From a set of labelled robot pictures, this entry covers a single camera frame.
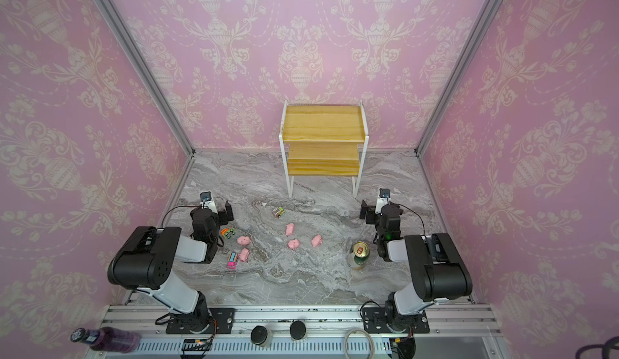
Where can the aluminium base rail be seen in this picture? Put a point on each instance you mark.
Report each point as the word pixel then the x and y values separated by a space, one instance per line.
pixel 450 320

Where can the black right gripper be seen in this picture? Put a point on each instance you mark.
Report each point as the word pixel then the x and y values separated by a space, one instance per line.
pixel 371 209

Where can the green can gold lid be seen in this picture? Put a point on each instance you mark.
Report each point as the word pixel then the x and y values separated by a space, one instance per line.
pixel 358 255

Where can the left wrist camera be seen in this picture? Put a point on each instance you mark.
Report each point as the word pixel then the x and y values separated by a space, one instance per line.
pixel 207 202

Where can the purple drink bottle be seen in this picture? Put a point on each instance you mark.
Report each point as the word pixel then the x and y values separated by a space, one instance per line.
pixel 107 339

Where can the wooden two-tier shelf white frame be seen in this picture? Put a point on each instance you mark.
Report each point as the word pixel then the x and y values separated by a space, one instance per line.
pixel 323 140

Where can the pink blue toy truck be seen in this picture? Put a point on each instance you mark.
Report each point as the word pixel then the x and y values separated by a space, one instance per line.
pixel 232 261

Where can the orange green toy truck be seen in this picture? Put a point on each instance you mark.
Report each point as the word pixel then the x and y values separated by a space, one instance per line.
pixel 229 233

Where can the green truck with grille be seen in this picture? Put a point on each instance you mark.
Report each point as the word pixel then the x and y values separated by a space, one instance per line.
pixel 278 212

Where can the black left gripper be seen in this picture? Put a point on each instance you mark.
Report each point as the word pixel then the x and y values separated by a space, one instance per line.
pixel 222 214

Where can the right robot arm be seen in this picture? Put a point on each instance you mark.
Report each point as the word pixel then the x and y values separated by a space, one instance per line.
pixel 437 271

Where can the black round knob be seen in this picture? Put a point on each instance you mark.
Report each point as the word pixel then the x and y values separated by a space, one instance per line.
pixel 261 336
pixel 298 330

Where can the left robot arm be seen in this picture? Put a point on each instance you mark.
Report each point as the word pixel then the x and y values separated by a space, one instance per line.
pixel 145 264

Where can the pink toy pig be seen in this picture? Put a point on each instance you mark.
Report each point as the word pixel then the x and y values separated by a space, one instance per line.
pixel 316 241
pixel 289 229
pixel 244 240
pixel 294 244
pixel 244 255

